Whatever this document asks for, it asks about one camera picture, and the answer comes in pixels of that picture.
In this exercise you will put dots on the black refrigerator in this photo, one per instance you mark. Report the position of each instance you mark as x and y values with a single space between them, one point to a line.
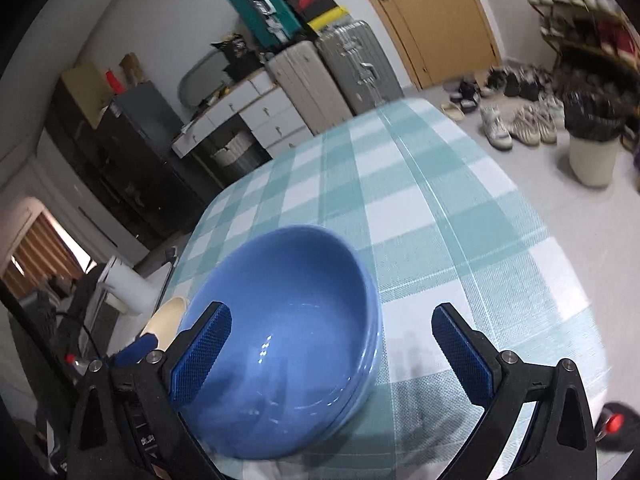
145 130

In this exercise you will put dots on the wooden door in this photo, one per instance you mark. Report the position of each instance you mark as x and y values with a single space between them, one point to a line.
435 20

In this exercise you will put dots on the white trash bin black bag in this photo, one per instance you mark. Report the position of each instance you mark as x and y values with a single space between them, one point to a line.
592 160

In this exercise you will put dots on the white drawer dresser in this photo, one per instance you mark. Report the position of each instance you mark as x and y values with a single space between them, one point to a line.
270 115

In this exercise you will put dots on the yellow black box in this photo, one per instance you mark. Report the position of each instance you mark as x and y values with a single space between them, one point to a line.
327 17

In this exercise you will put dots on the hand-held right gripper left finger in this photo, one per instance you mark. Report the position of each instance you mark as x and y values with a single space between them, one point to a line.
200 355

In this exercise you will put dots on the brown curtain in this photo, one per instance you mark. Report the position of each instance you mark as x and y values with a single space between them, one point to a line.
40 255

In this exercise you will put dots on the dark wardrobe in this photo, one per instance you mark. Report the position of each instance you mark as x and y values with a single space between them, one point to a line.
85 160

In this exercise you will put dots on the woven laundry basket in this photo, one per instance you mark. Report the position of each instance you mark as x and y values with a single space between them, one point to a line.
235 152

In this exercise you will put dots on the beige suitcase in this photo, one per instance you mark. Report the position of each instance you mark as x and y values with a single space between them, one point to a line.
305 85

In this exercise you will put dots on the oval mirror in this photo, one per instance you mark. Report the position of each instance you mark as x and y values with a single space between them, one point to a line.
200 77

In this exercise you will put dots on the shoe rack with shoes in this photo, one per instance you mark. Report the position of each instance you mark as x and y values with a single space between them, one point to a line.
610 35

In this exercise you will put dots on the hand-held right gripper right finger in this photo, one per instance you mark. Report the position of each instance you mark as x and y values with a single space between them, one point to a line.
462 355

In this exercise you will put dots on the cream plate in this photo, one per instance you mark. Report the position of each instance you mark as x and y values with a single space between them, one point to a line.
167 317

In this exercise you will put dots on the red package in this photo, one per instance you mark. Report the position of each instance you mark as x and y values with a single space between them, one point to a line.
115 82

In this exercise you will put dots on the brown paper bag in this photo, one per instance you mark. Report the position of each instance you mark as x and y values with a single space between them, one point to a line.
132 67

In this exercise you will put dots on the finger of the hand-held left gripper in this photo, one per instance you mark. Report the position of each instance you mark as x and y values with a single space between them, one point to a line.
135 350

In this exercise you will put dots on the plain cardboard box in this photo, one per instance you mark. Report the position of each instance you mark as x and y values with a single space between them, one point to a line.
85 90

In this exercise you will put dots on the pile of worn sneakers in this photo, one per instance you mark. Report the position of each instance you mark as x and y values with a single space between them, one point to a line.
530 125

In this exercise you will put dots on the black object with red spot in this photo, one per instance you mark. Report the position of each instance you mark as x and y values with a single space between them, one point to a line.
612 422

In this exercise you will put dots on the teal suitcase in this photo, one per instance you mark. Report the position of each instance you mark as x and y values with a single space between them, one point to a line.
250 5

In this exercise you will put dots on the teal checked tablecloth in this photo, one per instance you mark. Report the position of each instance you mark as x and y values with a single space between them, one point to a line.
450 210

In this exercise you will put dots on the white paper roll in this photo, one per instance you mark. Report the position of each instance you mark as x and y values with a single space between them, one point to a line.
130 287

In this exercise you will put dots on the silver suitcase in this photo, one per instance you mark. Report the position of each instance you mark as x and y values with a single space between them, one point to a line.
357 65

